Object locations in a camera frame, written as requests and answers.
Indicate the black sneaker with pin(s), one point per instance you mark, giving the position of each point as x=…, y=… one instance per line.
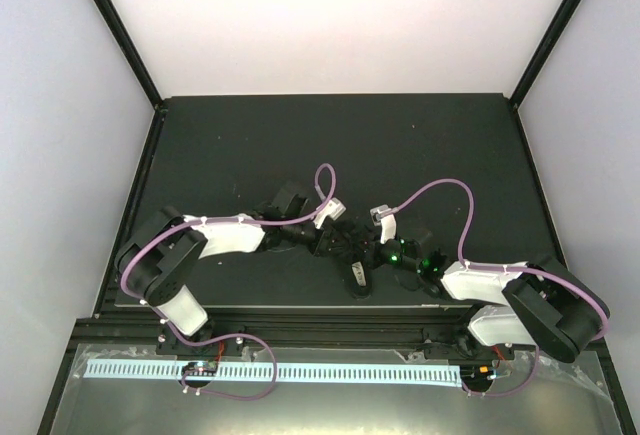
x=350, y=248

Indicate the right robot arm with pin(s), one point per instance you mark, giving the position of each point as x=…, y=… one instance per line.
x=536, y=302

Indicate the frame post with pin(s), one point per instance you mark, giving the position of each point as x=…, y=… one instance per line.
x=119, y=32
x=544, y=49

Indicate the controller board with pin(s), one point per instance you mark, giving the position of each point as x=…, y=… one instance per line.
x=200, y=368
x=484, y=373

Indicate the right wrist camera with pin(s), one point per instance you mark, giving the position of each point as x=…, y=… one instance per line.
x=384, y=217

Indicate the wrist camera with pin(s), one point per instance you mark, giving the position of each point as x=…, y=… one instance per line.
x=384, y=217
x=332, y=210

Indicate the right frame post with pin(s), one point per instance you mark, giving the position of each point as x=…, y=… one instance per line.
x=544, y=49

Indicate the black aluminium rail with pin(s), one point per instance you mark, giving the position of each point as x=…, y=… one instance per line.
x=436, y=333

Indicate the left controller board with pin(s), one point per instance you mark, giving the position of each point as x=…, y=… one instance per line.
x=200, y=368

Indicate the white slotted cable duct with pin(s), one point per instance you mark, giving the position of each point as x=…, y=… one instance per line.
x=282, y=372

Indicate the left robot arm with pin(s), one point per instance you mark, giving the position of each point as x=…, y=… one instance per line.
x=155, y=263

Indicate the left frame post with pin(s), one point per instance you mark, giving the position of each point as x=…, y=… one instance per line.
x=119, y=32

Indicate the right controller board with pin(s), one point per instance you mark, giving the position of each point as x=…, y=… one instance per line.
x=484, y=373

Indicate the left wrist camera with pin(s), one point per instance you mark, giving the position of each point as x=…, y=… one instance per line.
x=332, y=210

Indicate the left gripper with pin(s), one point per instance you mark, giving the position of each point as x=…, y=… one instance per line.
x=328, y=234

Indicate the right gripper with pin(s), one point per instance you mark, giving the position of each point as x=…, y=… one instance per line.
x=372, y=257

